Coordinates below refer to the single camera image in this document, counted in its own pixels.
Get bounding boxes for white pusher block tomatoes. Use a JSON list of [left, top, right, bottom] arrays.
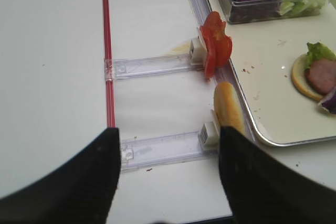
[[189, 28, 207, 66]]

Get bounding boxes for tomato slices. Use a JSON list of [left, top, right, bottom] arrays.
[[199, 12, 233, 79]]

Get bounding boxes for lettuce leaf on bun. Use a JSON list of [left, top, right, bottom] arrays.
[[304, 42, 335, 70]]

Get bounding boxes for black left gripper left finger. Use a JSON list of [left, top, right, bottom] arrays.
[[1, 127, 121, 223]]

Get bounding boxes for white pusher block bun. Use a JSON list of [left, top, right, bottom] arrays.
[[198, 110, 221, 151]]

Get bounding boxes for bottom bun on tray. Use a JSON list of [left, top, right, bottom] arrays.
[[291, 54, 326, 102]]

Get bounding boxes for left red rod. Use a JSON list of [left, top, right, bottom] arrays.
[[102, 0, 116, 127]]

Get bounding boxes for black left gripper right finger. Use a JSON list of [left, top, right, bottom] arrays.
[[218, 126, 335, 223]]

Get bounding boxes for cut bun half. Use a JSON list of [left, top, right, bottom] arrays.
[[214, 81, 246, 136]]

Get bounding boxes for metal tray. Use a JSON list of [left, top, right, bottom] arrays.
[[207, 0, 335, 146]]

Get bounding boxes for clear rail by bun half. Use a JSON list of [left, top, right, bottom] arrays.
[[120, 131, 217, 172]]

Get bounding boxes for clear rail by tomatoes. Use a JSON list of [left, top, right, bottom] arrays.
[[104, 53, 203, 81]]

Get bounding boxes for meat slice on bun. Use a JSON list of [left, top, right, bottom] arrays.
[[304, 59, 335, 95]]

